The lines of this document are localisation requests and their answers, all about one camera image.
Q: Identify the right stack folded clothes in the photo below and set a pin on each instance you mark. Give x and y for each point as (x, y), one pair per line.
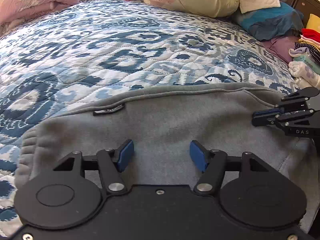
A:
(304, 66)

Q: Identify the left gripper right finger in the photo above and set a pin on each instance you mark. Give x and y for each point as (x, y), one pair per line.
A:
(211, 163)

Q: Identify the teal blue pillow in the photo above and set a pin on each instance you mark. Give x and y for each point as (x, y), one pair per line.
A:
(266, 24)

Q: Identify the blue white patterned bedspread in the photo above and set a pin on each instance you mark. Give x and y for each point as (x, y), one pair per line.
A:
(100, 48)

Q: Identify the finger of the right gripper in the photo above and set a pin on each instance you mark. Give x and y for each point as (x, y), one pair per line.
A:
(268, 112)
(264, 120)

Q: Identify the grey fleece sweatpants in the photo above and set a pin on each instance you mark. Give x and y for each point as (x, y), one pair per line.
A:
(162, 121)

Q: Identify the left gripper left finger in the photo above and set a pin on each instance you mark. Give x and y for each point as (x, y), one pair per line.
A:
(111, 163)

